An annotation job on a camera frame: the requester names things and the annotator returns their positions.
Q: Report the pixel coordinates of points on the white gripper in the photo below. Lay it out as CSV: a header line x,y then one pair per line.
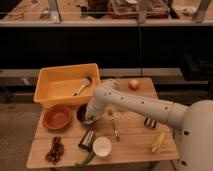
x,y
93,111

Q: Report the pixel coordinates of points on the blue grey towel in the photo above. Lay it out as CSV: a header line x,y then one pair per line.
x,y
89,122

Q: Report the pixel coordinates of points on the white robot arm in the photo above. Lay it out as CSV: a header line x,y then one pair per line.
x,y
195,121

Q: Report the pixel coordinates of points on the orange bowl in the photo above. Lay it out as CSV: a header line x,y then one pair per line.
x,y
57,117

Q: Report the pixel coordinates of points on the silver fork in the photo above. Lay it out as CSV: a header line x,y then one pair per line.
x,y
111,117

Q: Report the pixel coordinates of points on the metal can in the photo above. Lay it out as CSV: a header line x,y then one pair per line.
x,y
87,140

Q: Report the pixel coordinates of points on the wooden table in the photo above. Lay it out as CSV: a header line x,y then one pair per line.
x,y
133,147

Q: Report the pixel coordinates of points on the yellow plastic bin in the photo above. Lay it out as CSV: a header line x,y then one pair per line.
x,y
57,85

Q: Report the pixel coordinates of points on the green vegetable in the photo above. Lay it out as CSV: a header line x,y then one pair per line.
x,y
88,158

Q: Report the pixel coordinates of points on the orange fruit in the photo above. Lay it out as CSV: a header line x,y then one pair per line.
x,y
133,84

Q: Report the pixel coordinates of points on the dark grapes bunch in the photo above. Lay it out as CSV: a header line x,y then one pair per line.
x,y
56,151

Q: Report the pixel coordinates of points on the striped red black object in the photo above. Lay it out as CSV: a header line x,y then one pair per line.
x,y
150,123

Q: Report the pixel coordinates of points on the yellow corn cob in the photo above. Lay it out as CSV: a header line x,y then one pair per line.
x,y
155,146

